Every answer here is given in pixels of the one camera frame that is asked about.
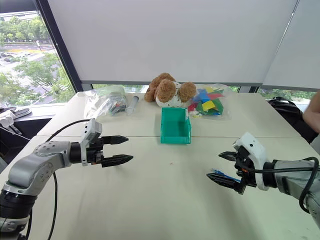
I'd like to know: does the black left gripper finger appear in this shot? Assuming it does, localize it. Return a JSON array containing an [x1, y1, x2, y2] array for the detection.
[[102, 135, 130, 146], [101, 154, 134, 169]]

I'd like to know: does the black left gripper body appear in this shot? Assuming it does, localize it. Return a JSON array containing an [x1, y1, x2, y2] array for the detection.
[[87, 137, 105, 168]]

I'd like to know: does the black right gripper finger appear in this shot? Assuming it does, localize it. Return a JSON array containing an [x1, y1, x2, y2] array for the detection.
[[205, 173, 243, 193], [218, 150, 237, 162]]

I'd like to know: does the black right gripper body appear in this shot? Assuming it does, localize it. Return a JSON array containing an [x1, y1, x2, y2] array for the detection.
[[233, 145, 258, 196]]

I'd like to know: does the clear plastic syringe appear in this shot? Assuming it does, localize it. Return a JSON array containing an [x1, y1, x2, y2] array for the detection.
[[125, 94, 140, 117]]

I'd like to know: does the clear bag of small parts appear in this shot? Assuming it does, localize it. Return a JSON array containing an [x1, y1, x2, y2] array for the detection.
[[83, 84, 129, 119]]

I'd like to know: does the clear bag of colourful pieces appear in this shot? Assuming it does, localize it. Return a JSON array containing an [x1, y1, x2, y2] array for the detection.
[[186, 83, 233, 121]]

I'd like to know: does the green plastic bin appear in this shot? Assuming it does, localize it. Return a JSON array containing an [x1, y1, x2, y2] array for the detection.
[[159, 107, 193, 145]]

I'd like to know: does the brown teddy bear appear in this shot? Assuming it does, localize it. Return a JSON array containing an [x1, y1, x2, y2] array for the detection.
[[143, 72, 197, 109]]

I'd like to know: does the black backpack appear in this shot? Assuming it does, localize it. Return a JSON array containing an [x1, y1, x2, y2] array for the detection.
[[267, 96, 318, 144]]

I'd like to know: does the black flat object on sill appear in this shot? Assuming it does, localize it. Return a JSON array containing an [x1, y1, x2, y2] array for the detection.
[[0, 106, 33, 119]]

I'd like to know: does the white crumpled object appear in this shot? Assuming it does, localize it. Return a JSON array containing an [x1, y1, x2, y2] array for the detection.
[[0, 110, 16, 129]]

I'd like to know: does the large white roller blind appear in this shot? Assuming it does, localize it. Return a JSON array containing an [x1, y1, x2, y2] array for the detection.
[[46, 0, 299, 85]]

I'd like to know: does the narrow white roller blind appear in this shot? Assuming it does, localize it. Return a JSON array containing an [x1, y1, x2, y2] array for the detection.
[[261, 0, 320, 91]]

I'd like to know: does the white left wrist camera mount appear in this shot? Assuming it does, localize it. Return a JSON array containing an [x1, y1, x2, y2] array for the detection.
[[80, 118, 103, 167]]

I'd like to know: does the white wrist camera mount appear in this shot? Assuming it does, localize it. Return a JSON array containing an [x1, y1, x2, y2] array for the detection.
[[80, 118, 103, 167], [232, 132, 271, 191]]

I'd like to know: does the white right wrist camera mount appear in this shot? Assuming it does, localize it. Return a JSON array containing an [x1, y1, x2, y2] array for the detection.
[[232, 132, 271, 191]]

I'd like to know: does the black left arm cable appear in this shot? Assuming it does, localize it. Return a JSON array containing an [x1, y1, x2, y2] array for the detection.
[[46, 118, 91, 240]]

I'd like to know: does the dark window frame post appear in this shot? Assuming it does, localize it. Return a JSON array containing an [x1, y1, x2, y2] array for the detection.
[[34, 0, 84, 93]]

